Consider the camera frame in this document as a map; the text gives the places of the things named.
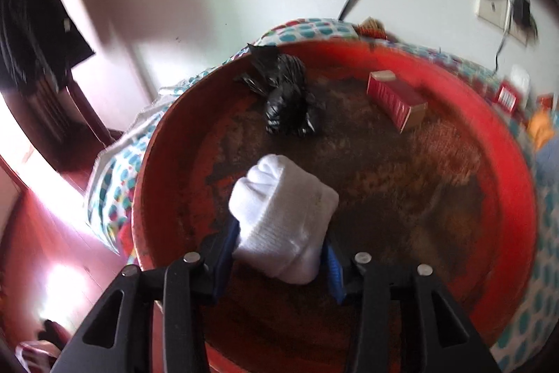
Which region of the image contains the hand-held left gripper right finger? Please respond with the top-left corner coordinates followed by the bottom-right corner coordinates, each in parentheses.
top-left (323, 237), bottom-right (501, 373)

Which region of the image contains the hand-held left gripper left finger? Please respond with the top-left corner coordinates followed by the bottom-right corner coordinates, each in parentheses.
top-left (52, 220), bottom-right (241, 373)

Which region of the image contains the white sock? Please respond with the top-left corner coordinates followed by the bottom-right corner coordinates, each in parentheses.
top-left (228, 155), bottom-right (340, 284)

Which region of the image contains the red plastic basin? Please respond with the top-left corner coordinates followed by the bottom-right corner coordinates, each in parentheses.
top-left (131, 38), bottom-right (538, 373)

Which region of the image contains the polka dot tablecloth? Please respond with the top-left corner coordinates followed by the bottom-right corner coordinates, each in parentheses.
top-left (87, 17), bottom-right (559, 373)

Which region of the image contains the black plastic bag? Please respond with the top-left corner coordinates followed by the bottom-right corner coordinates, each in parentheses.
top-left (233, 43), bottom-right (326, 138)

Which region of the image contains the red cardboard box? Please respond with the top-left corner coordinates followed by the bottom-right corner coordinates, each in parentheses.
top-left (366, 70), bottom-right (429, 134)

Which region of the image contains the dark wooden furniture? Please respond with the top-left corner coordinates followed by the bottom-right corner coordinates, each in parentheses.
top-left (26, 63), bottom-right (127, 190)

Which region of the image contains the black shoe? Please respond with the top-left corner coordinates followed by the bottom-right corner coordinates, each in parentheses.
top-left (37, 318), bottom-right (66, 352)

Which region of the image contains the striped cloth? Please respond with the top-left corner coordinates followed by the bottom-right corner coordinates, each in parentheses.
top-left (15, 340), bottom-right (59, 373)

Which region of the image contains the brown woven item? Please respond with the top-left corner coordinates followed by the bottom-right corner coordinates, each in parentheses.
top-left (356, 18), bottom-right (387, 39)

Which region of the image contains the small red white box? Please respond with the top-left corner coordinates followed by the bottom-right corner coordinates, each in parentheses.
top-left (495, 82), bottom-right (522, 112)

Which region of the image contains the white crumpled item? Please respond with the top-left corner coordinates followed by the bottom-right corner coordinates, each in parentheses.
top-left (511, 65), bottom-right (531, 94)

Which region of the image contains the dark hanging clothing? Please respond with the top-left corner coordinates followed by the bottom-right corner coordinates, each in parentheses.
top-left (0, 0), bottom-right (94, 94)

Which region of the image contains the black power adapter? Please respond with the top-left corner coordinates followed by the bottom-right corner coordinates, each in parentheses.
top-left (511, 0), bottom-right (538, 37)

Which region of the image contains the thin grey cable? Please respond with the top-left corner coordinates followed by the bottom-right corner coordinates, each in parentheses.
top-left (493, 1), bottom-right (514, 72)

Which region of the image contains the white wall socket plate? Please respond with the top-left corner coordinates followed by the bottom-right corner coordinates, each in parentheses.
top-left (474, 0), bottom-right (516, 28)

